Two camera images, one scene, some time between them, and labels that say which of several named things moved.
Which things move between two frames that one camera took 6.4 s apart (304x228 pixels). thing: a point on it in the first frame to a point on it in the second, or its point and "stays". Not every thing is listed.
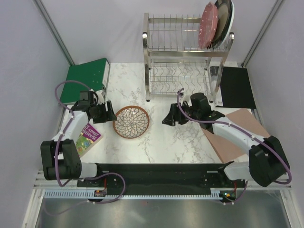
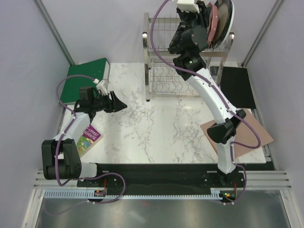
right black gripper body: x=188 y=111 to x=190 y=19
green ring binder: x=92 y=74 stays
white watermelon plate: x=233 y=12 stays
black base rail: x=162 y=176 stays
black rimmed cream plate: x=225 y=15 stays
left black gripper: x=108 y=116 to x=114 y=105
